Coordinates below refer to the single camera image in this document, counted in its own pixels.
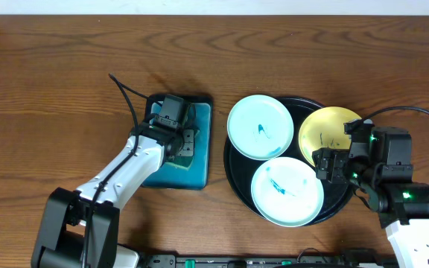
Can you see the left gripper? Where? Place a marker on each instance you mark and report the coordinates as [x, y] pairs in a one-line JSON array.
[[188, 143]]

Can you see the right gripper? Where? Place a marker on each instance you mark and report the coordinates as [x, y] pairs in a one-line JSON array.
[[339, 158]]

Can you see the yellow plate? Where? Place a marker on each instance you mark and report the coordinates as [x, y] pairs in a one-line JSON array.
[[325, 128]]

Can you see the light blue plate bottom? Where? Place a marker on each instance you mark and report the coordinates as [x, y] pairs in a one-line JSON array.
[[286, 192]]

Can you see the light blue plate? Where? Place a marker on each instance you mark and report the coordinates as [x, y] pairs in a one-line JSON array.
[[286, 192], [260, 127]]

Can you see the green yellow sponge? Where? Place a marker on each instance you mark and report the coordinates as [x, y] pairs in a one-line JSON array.
[[183, 162]]

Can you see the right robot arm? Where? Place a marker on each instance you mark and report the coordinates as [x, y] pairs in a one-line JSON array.
[[378, 163]]

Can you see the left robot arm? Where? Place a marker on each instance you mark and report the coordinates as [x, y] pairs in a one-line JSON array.
[[80, 228]]

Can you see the rectangular tray with blue water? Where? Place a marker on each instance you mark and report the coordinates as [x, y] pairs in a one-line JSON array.
[[196, 177]]

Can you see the light blue plate top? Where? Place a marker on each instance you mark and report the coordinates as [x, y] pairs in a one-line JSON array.
[[260, 127]]

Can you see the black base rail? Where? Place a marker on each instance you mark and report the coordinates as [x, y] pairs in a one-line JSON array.
[[172, 261]]

